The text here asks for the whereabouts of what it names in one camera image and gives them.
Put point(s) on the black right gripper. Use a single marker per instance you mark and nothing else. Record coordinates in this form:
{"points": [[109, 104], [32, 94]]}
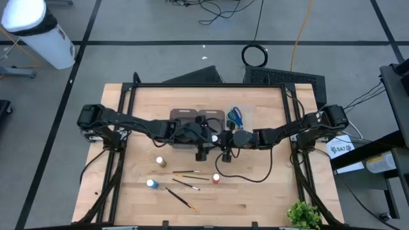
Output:
{"points": [[227, 139]]}

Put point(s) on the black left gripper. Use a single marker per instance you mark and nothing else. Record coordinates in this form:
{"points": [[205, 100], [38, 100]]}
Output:
{"points": [[196, 135]]}

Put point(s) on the thin black paintbrush silver ferrule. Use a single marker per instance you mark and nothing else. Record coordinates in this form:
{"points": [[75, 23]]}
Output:
{"points": [[185, 171]]}

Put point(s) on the gold paint bottle white cap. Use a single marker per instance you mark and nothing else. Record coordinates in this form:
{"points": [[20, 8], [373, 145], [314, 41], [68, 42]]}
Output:
{"points": [[159, 159]]}

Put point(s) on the red paint bottle white cap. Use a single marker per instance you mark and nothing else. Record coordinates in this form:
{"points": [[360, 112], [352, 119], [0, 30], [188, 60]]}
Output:
{"points": [[216, 180]]}

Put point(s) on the black paintbrush grey bristles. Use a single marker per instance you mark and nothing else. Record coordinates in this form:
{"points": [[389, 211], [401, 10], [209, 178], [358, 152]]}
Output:
{"points": [[185, 184]]}

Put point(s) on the blue paint bottle white cap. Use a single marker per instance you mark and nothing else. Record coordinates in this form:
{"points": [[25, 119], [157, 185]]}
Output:
{"points": [[154, 184]]}

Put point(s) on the dark paintbrush copper ferrule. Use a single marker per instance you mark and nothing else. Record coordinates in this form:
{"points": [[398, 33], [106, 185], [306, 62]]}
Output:
{"points": [[179, 198]]}

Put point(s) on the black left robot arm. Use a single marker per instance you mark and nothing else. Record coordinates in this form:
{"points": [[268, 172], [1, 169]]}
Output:
{"points": [[128, 118]]}

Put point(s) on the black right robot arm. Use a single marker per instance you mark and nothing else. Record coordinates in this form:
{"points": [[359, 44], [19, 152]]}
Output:
{"points": [[287, 131]]}

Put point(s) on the smoky grey plastic bin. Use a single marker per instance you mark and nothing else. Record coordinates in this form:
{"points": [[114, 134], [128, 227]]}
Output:
{"points": [[217, 115], [183, 114]]}

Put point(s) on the clear plastic bin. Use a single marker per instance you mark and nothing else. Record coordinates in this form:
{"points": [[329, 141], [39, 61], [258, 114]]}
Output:
{"points": [[247, 118]]}

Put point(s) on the black flat monitor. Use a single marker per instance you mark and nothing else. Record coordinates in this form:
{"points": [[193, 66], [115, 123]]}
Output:
{"points": [[201, 76]]}

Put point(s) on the black perforated computer tower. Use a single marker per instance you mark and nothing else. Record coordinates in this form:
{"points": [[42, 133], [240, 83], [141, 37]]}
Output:
{"points": [[287, 78]]}

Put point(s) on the white paper sign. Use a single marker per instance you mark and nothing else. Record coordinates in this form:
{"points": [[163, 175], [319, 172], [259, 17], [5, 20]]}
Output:
{"points": [[340, 148]]}

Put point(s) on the small green potted plant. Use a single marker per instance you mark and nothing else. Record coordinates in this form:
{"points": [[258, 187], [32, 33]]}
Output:
{"points": [[302, 215]]}

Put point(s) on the white plastic container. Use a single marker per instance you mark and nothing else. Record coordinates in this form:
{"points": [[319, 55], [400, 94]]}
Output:
{"points": [[380, 163]]}

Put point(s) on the black side cart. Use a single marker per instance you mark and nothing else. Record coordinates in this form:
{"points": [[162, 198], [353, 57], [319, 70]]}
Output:
{"points": [[396, 96]]}

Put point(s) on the white trash can black liner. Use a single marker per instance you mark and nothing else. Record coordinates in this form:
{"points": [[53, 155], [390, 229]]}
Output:
{"points": [[48, 44]]}

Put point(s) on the grey stand base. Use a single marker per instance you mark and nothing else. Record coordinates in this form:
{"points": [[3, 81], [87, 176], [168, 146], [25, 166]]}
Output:
{"points": [[16, 72]]}

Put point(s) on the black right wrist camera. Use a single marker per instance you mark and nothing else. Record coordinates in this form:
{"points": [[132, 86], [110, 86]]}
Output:
{"points": [[226, 157]]}

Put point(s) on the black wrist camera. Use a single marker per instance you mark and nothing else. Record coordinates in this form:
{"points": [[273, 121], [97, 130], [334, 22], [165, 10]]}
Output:
{"points": [[226, 157], [201, 156]]}

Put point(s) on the black metal table frame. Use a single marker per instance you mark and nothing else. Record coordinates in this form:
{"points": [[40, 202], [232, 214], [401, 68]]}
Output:
{"points": [[207, 85]]}

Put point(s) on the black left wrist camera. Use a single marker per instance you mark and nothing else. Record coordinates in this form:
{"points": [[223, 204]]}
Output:
{"points": [[201, 156]]}

